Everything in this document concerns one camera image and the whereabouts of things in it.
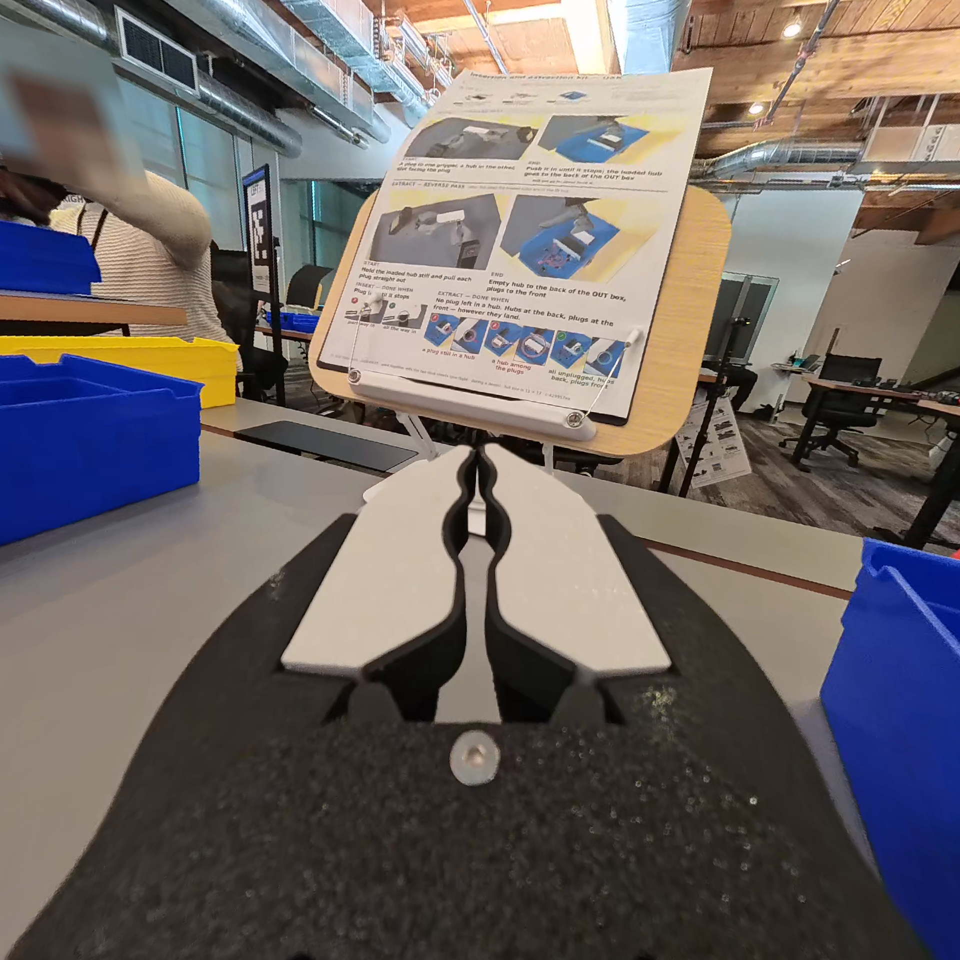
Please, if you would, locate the printed instruction sheet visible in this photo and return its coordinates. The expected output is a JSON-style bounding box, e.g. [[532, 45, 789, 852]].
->
[[318, 67, 714, 423]]

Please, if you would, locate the black desk panel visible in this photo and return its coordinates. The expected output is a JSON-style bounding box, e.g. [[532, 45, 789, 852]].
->
[[255, 420, 418, 474]]

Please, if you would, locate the wooden office desk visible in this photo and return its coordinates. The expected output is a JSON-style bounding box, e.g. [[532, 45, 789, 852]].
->
[[802, 375, 960, 550]]

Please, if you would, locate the yellow plastic bin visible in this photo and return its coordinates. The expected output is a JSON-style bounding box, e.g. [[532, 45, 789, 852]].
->
[[0, 335, 240, 410]]

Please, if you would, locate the black sign stand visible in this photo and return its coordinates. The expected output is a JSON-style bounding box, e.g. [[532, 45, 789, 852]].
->
[[241, 165, 288, 406]]

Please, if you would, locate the silver air duct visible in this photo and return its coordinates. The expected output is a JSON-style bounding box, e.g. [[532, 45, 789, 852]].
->
[[0, 0, 303, 160]]

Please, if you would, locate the black office chair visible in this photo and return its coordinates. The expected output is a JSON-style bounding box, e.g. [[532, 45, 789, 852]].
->
[[210, 240, 290, 402], [780, 352, 884, 471]]

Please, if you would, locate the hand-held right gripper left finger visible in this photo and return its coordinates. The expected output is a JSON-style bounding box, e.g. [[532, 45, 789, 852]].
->
[[279, 446, 481, 725]]

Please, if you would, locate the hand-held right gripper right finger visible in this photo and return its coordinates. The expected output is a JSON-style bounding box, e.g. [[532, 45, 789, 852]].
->
[[478, 444, 674, 725]]

